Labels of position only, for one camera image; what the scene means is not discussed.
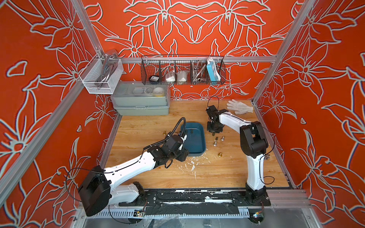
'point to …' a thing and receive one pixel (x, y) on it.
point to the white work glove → (240, 107)
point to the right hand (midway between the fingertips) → (209, 130)
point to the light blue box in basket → (214, 74)
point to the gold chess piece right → (219, 155)
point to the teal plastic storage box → (195, 143)
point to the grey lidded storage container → (135, 98)
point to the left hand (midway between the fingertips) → (186, 150)
